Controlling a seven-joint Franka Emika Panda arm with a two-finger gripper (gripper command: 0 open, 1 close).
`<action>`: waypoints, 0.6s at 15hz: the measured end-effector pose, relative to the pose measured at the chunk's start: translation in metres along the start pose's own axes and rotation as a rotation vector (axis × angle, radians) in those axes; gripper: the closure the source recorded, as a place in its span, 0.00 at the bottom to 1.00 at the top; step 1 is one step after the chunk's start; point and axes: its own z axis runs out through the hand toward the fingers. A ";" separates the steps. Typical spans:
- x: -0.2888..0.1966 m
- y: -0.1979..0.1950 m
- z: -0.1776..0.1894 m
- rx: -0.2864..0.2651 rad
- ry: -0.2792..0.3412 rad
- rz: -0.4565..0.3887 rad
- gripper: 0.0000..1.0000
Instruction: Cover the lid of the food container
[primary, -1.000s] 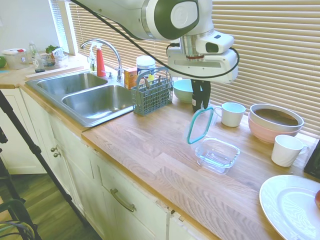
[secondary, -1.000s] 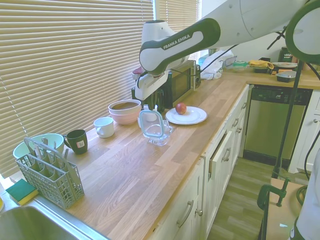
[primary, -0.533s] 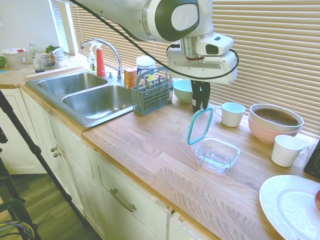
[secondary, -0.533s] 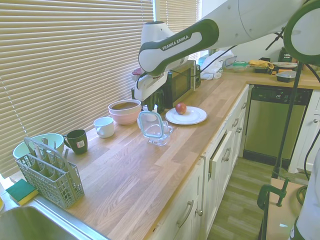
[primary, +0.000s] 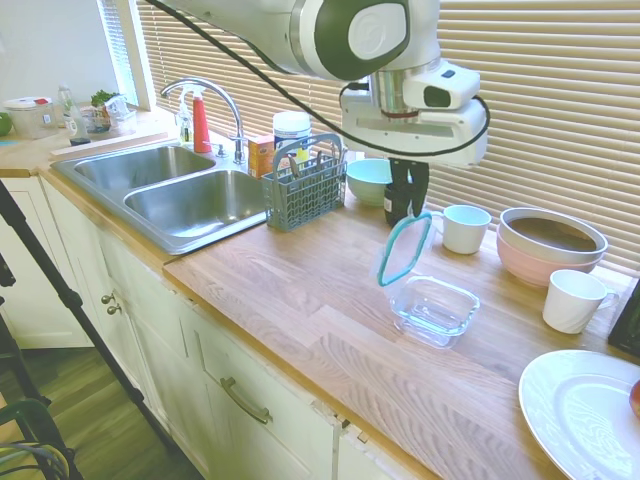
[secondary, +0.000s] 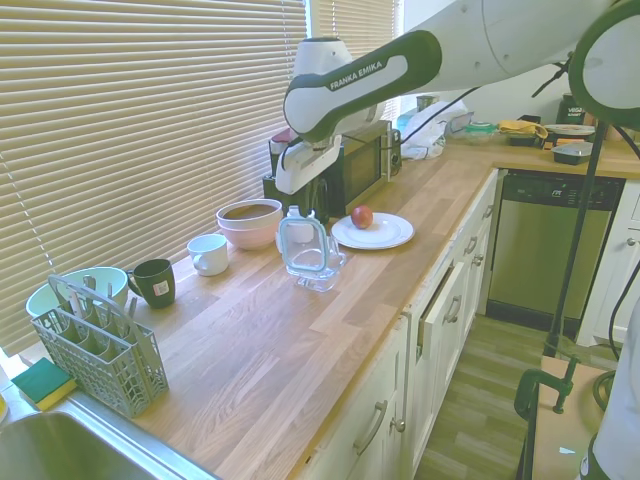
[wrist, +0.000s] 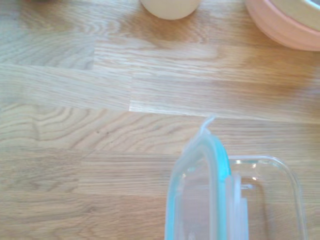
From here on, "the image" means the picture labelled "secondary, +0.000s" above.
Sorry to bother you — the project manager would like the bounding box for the clear lid with teal seal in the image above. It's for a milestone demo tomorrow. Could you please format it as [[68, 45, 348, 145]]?
[[277, 204, 335, 278]]

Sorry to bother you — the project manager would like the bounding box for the red apple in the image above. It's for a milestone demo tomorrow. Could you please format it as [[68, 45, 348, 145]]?
[[350, 204, 375, 230]]

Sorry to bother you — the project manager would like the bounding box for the green and yellow sponge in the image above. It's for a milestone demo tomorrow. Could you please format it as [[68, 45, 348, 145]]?
[[10, 357, 79, 412]]

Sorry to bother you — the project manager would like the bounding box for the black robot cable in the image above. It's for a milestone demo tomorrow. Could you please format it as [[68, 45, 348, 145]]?
[[399, 49, 640, 361]]

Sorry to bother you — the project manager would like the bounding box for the stainless steel sink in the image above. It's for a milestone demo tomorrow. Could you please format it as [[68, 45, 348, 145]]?
[[0, 394, 221, 480]]

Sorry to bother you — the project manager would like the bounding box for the wide beige window blind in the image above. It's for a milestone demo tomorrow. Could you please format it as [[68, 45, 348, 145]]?
[[0, 0, 314, 359]]

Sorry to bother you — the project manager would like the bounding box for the white round plate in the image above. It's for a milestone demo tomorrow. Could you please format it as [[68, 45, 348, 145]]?
[[331, 212, 416, 251]]

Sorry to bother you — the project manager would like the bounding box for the grey plastic cutlery basket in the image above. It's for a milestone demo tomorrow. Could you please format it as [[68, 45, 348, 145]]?
[[30, 273, 170, 419]]

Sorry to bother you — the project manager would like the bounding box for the plate with food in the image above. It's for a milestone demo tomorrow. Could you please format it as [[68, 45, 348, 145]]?
[[542, 123, 599, 139]]

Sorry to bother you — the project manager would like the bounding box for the dark printed box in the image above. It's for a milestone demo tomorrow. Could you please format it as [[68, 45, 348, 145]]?
[[557, 92, 596, 126]]

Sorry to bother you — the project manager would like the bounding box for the white kitchen cabinet run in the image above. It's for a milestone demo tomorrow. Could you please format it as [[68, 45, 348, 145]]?
[[294, 169, 504, 480]]

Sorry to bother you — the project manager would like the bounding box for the brown robot mount table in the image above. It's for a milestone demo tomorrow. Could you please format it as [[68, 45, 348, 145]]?
[[519, 354, 621, 480]]

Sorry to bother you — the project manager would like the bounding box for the green hose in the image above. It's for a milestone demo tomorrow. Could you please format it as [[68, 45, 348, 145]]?
[[592, 369, 617, 407]]

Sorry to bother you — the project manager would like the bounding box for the stainless steel dishwasher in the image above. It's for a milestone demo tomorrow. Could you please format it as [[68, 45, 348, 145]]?
[[487, 169, 626, 321]]

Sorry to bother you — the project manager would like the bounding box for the black camera stand pole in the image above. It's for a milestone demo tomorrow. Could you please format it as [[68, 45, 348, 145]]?
[[542, 122, 609, 356]]

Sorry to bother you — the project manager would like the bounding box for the bowl with teal lid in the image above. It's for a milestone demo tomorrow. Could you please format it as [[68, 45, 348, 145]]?
[[464, 119, 500, 147]]

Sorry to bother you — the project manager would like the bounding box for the narrow beige window blind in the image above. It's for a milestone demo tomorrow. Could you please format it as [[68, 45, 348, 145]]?
[[316, 0, 403, 121]]

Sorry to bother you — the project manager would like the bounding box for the white plastic bag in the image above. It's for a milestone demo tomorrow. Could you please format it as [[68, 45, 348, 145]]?
[[399, 98, 469, 161]]

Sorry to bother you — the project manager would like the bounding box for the dark mug with sticker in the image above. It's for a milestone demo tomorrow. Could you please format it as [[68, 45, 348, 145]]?
[[124, 258, 177, 310]]

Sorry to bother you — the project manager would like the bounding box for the pink mixing bowl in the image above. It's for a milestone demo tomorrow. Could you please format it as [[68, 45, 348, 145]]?
[[215, 198, 284, 232]]

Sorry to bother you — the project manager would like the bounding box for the green metal clamp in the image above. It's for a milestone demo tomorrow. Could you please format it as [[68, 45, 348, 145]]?
[[514, 354, 581, 422]]

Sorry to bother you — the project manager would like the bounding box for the black food tray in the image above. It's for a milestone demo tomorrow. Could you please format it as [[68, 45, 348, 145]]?
[[551, 141, 595, 166]]

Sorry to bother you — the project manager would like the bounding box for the white cabinet beside dishwasher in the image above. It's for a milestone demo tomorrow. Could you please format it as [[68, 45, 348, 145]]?
[[579, 179, 640, 346]]

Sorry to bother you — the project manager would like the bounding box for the black microwave oven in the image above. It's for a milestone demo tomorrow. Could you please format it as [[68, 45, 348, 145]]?
[[268, 119, 394, 217]]

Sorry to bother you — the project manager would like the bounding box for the clear glass food container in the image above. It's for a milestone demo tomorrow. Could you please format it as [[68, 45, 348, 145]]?
[[285, 247, 349, 294]]

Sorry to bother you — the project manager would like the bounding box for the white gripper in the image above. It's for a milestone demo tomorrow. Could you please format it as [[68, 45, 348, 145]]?
[[275, 139, 345, 224]]

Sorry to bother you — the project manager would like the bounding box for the yellow cloth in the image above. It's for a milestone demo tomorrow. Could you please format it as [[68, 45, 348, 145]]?
[[498, 118, 550, 141]]

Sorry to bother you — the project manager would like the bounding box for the mint green bowl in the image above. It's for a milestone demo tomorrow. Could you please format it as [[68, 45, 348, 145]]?
[[25, 267, 129, 322]]

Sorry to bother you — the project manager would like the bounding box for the white ceramic mug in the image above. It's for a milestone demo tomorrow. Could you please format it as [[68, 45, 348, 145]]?
[[186, 233, 230, 277]]

